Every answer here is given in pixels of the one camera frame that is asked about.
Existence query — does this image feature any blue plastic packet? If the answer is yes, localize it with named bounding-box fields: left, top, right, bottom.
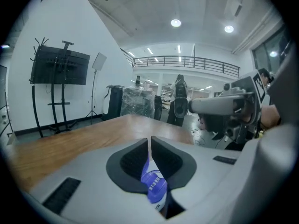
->
left=141, top=159, right=169, bottom=204

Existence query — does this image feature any black covered machine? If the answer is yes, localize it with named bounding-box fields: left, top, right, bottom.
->
left=154, top=95, right=163, bottom=121

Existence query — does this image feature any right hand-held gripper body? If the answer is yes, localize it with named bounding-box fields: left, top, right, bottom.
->
left=222, top=70, right=267, bottom=145

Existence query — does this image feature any black television screen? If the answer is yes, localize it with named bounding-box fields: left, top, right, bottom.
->
left=30, top=45, right=91, bottom=86

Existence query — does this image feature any wooden table with black legs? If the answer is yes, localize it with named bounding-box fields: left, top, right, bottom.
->
left=9, top=114, right=195, bottom=194

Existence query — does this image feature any black balcony railing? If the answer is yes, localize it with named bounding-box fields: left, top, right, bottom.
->
left=131, top=55, right=241, bottom=78

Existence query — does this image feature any whiteboard on black stand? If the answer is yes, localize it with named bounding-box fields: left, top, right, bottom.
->
left=0, top=64, right=14, bottom=138

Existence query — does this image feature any plastic wrapped pallet load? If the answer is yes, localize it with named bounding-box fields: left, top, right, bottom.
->
left=120, top=86, right=156, bottom=120

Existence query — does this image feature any white light panel on tripod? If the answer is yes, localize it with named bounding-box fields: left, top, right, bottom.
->
left=85, top=52, right=108, bottom=126

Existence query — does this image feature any white wet wipe pack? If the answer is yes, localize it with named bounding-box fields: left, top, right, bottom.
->
left=140, top=157, right=169, bottom=212

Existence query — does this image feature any black wheeled television stand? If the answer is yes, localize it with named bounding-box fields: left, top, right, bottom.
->
left=46, top=40, right=79, bottom=135

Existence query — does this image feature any cardboard sheet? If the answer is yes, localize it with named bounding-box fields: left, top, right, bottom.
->
left=7, top=131, right=18, bottom=146

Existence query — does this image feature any white floor cable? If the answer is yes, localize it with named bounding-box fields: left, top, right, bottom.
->
left=189, top=126, right=225, bottom=149

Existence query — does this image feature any black lidded bin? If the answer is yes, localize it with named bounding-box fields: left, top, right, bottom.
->
left=102, top=84, right=123, bottom=121

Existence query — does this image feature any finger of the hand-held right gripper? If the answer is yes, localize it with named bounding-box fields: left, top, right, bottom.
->
left=187, top=94, right=245, bottom=115

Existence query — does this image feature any person's right forearm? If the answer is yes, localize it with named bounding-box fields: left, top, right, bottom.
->
left=260, top=105, right=282, bottom=128

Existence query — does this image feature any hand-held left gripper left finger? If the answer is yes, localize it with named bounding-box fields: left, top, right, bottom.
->
left=29, top=138, right=164, bottom=220

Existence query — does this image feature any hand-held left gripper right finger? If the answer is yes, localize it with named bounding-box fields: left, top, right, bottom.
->
left=150, top=136, right=249, bottom=222

